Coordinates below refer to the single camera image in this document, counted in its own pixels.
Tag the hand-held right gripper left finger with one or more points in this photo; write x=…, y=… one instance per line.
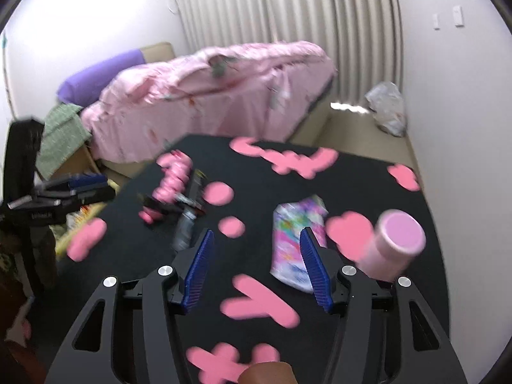
x=198, y=272

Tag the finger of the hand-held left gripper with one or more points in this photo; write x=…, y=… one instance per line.
x=86, y=180
x=96, y=195

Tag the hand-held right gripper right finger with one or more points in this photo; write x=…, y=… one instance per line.
x=316, y=272

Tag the colourful pink purple packet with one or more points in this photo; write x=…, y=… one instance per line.
x=290, y=240

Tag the pink plastic bottle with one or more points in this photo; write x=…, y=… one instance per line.
x=394, y=244

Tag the person's right hand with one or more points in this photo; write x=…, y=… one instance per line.
x=266, y=372

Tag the green checkered cloth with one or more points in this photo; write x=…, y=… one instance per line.
x=60, y=140

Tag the silver snack wrapper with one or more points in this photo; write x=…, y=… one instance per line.
x=184, y=230

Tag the pink caterpillar toy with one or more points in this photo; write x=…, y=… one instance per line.
x=172, y=180

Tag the black snack wrapper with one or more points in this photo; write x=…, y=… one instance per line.
x=196, y=192

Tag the black tablecloth with pink shapes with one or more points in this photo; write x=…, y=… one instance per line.
x=352, y=184

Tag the purple pillow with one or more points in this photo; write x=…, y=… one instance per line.
x=96, y=76

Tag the pink floral duvet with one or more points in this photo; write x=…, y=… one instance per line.
x=192, y=100

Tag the beige headboard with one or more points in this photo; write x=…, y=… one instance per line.
x=158, y=52

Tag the bed with pink floral sheet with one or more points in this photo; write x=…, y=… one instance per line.
x=308, y=116

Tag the white plastic bag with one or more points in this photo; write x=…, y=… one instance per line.
x=386, y=108

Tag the beige pleated curtain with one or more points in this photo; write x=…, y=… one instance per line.
x=288, y=4

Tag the white wall switch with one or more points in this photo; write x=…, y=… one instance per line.
x=436, y=21
x=458, y=16

